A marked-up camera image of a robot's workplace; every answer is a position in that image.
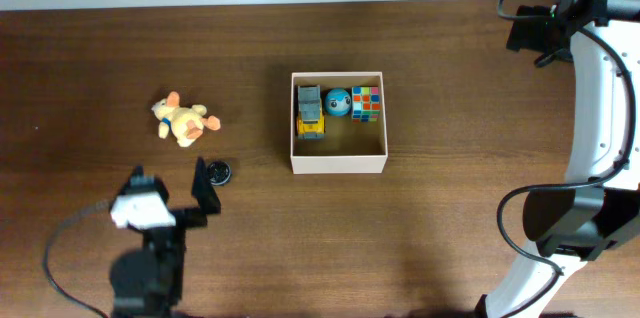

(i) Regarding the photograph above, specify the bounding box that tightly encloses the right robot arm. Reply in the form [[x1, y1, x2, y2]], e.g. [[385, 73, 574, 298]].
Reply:
[[475, 0, 639, 318]]

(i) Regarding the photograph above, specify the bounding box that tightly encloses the white cardboard box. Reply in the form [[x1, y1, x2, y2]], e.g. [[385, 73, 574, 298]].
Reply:
[[290, 72, 388, 174]]

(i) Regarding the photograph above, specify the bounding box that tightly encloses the yellow grey toy dump truck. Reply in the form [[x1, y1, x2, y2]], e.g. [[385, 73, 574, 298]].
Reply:
[[296, 85, 325, 140]]

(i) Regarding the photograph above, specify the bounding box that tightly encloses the colourful puzzle cube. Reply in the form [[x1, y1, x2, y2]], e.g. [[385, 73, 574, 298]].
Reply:
[[351, 86, 382, 123]]

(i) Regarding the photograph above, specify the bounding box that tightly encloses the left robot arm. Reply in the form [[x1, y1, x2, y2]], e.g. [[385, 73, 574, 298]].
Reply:
[[109, 158, 221, 317]]

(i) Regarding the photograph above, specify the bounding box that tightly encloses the black round lid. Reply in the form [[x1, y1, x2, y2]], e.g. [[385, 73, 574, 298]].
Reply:
[[207, 160, 232, 186]]

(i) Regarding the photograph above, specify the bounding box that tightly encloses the blue round toy capsule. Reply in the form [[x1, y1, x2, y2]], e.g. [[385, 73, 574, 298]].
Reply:
[[324, 88, 352, 116]]

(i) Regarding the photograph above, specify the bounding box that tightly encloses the yellow plush duck toy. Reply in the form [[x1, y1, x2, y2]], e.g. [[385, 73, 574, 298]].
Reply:
[[151, 91, 221, 148]]

